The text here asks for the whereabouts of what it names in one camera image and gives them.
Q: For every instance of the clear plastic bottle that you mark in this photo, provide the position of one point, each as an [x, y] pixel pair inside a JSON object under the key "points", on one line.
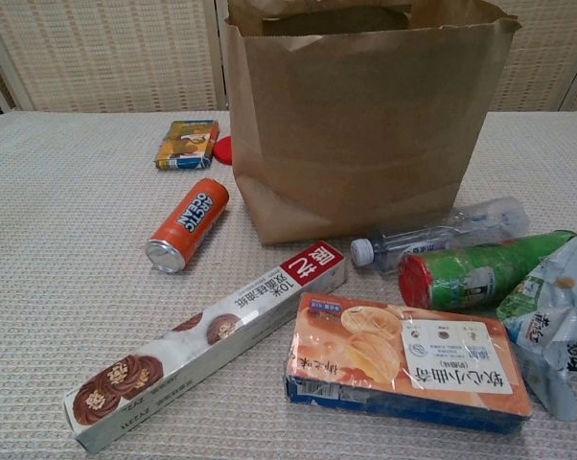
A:
{"points": [[403, 242]]}

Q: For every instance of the green chip canister red lid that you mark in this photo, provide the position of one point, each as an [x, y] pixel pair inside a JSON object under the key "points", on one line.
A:
{"points": [[466, 273]]}

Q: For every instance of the silver snack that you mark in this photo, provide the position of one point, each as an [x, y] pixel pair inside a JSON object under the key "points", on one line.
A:
{"points": [[547, 330]]}

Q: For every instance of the orange soda can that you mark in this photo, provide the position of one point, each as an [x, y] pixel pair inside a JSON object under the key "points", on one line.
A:
{"points": [[192, 220]]}

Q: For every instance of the brown paper shopping bag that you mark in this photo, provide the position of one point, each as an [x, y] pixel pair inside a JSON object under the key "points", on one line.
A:
{"points": [[355, 134]]}

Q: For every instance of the long white baking paper box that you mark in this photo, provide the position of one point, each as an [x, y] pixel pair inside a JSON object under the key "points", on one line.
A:
{"points": [[212, 330]]}

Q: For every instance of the orange snack packet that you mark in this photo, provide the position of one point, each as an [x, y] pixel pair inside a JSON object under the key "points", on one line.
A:
{"points": [[365, 364]]}

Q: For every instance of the red round lid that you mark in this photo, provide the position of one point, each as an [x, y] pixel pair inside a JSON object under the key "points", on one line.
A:
{"points": [[223, 151]]}

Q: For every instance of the small yellow blue carton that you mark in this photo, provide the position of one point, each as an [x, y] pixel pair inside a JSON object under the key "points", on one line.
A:
{"points": [[185, 146]]}

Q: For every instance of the beige woven tablecloth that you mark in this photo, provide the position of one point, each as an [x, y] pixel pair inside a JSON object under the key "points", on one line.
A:
{"points": [[68, 230]]}

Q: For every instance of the woven folding screen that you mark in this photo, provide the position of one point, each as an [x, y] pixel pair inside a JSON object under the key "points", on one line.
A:
{"points": [[106, 52]]}

